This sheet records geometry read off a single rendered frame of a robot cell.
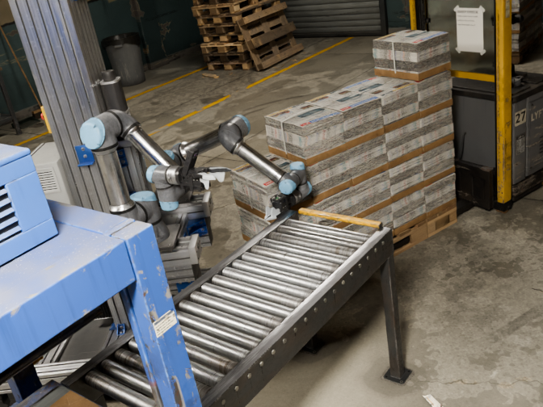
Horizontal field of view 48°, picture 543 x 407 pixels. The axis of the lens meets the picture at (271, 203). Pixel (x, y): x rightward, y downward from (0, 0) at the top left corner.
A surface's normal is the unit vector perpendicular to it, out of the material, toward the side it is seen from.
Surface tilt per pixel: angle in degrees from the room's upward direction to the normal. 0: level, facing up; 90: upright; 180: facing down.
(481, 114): 90
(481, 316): 0
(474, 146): 90
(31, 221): 90
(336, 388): 0
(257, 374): 90
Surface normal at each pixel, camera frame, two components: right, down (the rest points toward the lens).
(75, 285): 0.79, 0.14
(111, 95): -0.03, 0.43
